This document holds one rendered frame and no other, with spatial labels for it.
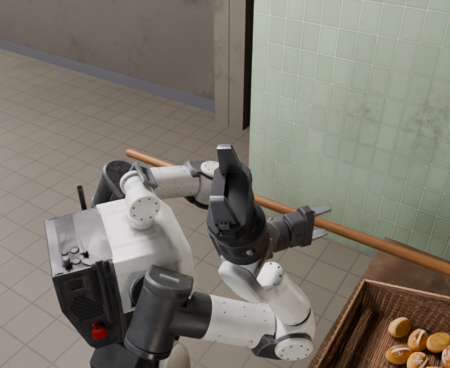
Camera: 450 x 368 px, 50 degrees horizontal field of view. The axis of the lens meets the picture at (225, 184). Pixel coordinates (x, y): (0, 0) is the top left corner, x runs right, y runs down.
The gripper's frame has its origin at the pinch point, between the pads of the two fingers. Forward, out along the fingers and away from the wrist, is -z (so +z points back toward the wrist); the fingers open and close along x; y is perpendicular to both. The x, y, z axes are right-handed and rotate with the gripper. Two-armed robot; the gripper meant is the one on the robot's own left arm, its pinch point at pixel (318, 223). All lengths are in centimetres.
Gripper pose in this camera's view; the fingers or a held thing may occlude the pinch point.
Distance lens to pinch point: 131.7
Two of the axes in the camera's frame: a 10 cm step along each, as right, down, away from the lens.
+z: -9.3, 2.1, -3.0
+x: 0.0, 8.2, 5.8
